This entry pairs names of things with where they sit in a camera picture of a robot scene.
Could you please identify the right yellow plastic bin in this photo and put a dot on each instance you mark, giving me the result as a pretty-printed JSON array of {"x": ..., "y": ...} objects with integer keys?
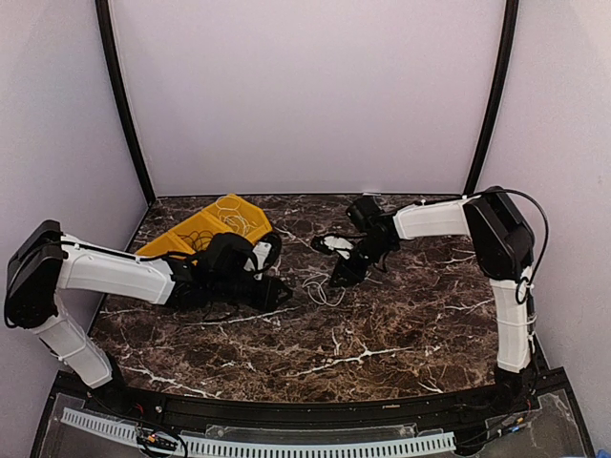
[{"x": 240, "y": 216}]

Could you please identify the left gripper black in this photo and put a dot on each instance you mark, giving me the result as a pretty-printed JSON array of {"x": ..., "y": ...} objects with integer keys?
[{"x": 266, "y": 301}]

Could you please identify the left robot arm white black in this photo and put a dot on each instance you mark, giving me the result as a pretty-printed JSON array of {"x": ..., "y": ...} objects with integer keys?
[{"x": 228, "y": 269}]

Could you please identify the left yellow plastic bin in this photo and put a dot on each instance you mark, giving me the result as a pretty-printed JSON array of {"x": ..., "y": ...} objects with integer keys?
[{"x": 155, "y": 248}]

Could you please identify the middle yellow plastic bin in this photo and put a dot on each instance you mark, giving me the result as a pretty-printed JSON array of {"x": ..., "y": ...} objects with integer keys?
[{"x": 195, "y": 233}]

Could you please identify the left black frame post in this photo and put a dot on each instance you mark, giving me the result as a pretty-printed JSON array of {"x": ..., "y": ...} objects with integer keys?
[{"x": 108, "y": 41}]

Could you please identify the black front rail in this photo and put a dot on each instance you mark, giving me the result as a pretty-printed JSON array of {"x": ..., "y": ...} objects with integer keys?
[{"x": 469, "y": 409}]

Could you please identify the yellow plastic bin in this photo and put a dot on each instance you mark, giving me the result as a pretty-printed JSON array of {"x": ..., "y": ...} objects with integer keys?
[
  {"x": 195, "y": 233},
  {"x": 240, "y": 216},
  {"x": 155, "y": 248}
]

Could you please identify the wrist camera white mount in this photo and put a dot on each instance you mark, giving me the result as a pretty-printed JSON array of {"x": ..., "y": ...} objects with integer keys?
[
  {"x": 264, "y": 255},
  {"x": 332, "y": 244}
]

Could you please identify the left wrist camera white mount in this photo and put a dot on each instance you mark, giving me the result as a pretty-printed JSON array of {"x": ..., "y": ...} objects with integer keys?
[{"x": 264, "y": 255}]

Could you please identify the black frame post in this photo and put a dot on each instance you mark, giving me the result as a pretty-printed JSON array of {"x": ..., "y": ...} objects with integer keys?
[
  {"x": 502, "y": 63},
  {"x": 108, "y": 41}
]

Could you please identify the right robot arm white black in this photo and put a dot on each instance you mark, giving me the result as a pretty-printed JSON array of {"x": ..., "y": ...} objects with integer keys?
[{"x": 504, "y": 248}]

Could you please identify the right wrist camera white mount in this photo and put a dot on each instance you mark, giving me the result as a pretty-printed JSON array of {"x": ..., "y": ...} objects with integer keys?
[{"x": 332, "y": 244}]

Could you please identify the white slotted cable duct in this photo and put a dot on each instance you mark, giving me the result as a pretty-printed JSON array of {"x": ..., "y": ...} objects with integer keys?
[{"x": 128, "y": 434}]

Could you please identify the right black frame post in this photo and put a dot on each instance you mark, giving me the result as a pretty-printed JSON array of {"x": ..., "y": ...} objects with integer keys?
[{"x": 502, "y": 63}]

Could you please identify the small circuit board with wires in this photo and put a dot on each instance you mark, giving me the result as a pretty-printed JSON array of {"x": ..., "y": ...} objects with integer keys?
[{"x": 151, "y": 439}]

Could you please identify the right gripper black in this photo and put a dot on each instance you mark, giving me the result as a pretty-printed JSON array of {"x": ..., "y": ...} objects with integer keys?
[{"x": 344, "y": 269}]

